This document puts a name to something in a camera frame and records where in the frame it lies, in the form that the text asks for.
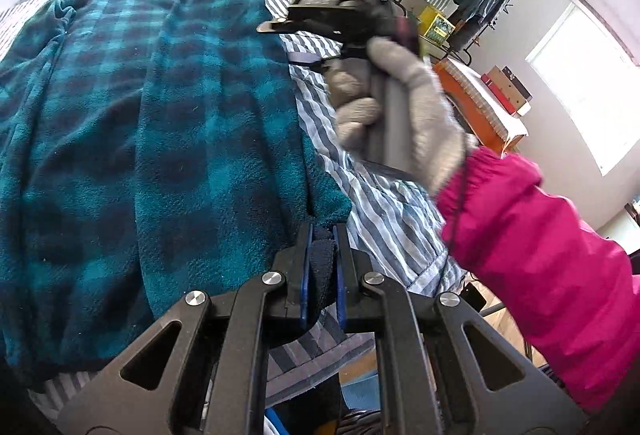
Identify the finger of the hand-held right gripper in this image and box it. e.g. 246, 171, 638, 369
256, 18, 346, 37
287, 54, 331, 72

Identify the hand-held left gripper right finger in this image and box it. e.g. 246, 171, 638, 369
332, 222, 588, 435

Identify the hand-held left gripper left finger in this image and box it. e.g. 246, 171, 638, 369
55, 222, 316, 435

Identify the teal plaid fleece shirt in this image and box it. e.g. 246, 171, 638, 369
0, 0, 353, 391

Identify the person's right hand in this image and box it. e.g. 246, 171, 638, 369
324, 36, 478, 198

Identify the grey striped blanket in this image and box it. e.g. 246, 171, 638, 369
0, 0, 471, 416

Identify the yellow crate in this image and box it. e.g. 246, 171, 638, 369
417, 5, 458, 47

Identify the table with orange cloth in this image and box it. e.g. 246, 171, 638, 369
432, 58, 530, 156

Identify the red box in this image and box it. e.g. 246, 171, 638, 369
481, 74, 521, 116

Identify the tan cardboard box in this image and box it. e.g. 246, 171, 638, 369
487, 68, 531, 110

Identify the dark flat box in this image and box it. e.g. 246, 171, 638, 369
500, 65, 533, 101

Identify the window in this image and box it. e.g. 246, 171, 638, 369
525, 0, 640, 176

